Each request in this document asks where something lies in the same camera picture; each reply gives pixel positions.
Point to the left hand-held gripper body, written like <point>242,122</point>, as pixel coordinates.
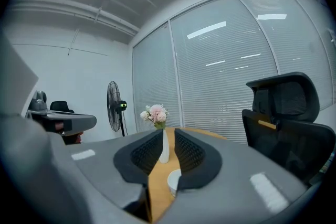
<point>50,126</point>

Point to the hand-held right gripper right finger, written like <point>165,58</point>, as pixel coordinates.
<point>236,186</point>

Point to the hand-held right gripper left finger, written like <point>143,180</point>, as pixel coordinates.
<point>105,165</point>

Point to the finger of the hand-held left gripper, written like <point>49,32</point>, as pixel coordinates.
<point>81,120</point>

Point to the white mug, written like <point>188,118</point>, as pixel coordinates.
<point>173,181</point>

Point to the black standing fan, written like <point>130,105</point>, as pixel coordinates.
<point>114,106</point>

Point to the white ribbed vase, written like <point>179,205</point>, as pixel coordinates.
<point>165,149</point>

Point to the pink and white flower bouquet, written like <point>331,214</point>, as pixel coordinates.
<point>157,114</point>

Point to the black high-back office chair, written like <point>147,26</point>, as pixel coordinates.
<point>288,133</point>

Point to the white window blinds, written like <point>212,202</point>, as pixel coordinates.
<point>210,86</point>

